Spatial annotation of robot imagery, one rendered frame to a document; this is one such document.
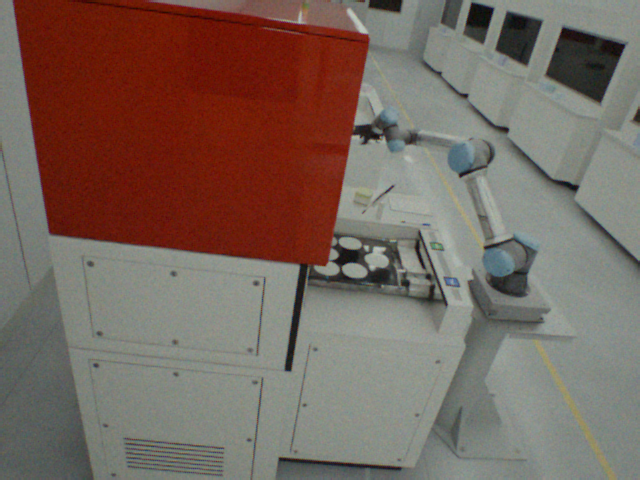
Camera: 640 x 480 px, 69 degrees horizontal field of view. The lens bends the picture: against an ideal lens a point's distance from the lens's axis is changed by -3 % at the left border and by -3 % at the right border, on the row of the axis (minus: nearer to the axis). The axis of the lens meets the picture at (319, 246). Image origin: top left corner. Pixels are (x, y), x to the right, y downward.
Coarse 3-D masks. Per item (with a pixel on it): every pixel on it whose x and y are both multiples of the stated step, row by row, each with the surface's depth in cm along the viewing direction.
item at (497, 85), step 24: (528, 0) 741; (552, 0) 667; (504, 24) 824; (528, 24) 733; (552, 24) 679; (504, 48) 813; (528, 48) 725; (480, 72) 855; (504, 72) 745; (528, 72) 717; (480, 96) 842; (504, 96) 743; (504, 120) 762
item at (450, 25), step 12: (444, 0) 1212; (456, 0) 1112; (468, 0) 1053; (444, 12) 1200; (456, 12) 1102; (444, 24) 1189; (456, 24) 1092; (432, 36) 1208; (444, 36) 1098; (456, 36) 1093; (432, 48) 1195; (444, 48) 1114; (432, 60) 1183; (444, 60) 1129
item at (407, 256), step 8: (400, 248) 213; (408, 248) 214; (400, 256) 208; (408, 256) 208; (416, 256) 209; (400, 264) 206; (408, 264) 202; (416, 264) 203; (408, 288) 189; (416, 296) 188; (424, 296) 188
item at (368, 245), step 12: (360, 240) 210; (372, 240) 212; (384, 240) 213; (348, 252) 200; (360, 252) 201; (372, 252) 203; (384, 252) 204; (336, 264) 191; (360, 264) 193; (324, 276) 182; (336, 276) 183; (372, 276) 187; (384, 276) 188
